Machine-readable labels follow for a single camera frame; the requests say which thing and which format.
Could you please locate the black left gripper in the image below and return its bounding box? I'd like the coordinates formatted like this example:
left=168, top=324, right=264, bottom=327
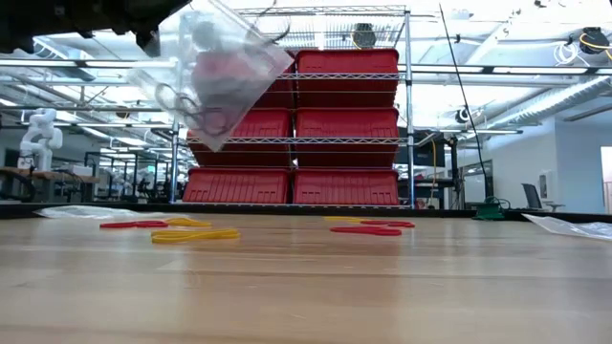
left=71, top=0, right=192, bottom=59

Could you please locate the clear plastic zip bag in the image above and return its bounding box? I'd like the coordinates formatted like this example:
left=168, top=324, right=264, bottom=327
left=126, top=0, right=296, bottom=153
left=522, top=212, right=612, bottom=242
left=33, top=205, right=159, bottom=221

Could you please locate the red rubber band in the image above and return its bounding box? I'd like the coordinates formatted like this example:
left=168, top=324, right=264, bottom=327
left=328, top=226, right=404, bottom=238
left=98, top=219, right=170, bottom=230
left=360, top=219, right=417, bottom=229

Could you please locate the yellow rubber band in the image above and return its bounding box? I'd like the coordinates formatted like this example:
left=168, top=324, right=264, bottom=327
left=164, top=217, right=212, bottom=228
left=150, top=228, right=241, bottom=246
left=323, top=215, right=370, bottom=226

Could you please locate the wooden workbench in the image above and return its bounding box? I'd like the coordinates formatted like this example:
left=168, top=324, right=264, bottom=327
left=0, top=165, right=100, bottom=203

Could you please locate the black computer monitor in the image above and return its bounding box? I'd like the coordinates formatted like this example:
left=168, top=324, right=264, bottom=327
left=396, top=128, right=447, bottom=168

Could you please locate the grey office chair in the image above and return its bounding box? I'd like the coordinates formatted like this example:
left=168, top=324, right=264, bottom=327
left=520, top=183, right=566, bottom=214

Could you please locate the black aluminium table frame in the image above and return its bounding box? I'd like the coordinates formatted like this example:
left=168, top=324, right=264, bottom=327
left=0, top=203, right=612, bottom=221

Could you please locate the chrome wire shelving rack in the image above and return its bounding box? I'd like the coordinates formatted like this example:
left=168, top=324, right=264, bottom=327
left=169, top=4, right=417, bottom=209

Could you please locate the yellow cable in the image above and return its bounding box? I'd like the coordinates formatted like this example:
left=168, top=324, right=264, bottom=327
left=428, top=138, right=439, bottom=207

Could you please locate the thin black hanging cable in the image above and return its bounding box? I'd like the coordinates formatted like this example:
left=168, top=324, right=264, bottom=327
left=438, top=3, right=490, bottom=197

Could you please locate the white coiled cable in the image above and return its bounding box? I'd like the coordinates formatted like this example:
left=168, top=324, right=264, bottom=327
left=553, top=41, right=582, bottom=67

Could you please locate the black ceiling cable reel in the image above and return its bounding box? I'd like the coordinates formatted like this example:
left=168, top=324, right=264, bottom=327
left=577, top=27, right=612, bottom=57

